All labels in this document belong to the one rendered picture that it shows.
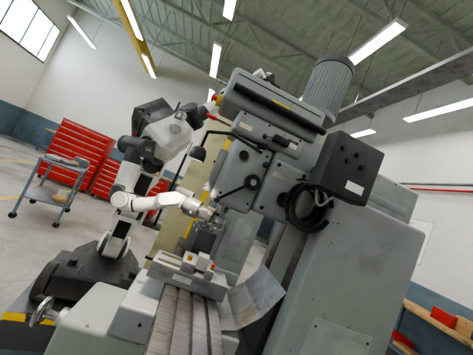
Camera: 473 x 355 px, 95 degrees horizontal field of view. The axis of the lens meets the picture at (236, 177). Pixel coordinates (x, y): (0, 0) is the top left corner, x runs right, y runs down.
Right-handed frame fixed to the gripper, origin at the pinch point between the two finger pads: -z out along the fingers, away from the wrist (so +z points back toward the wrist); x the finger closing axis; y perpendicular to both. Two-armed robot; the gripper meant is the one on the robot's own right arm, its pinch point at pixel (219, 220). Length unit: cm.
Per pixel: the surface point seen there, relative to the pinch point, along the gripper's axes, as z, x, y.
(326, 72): -19, -2, -87
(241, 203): -7.1, -8.2, -11.5
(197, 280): -3.1, -8.0, 26.2
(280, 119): -8, -11, -53
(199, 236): 10.5, 26.2, 17.3
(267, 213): -19.1, -6.4, -12.5
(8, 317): 77, 0, 87
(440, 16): -195, 318, -497
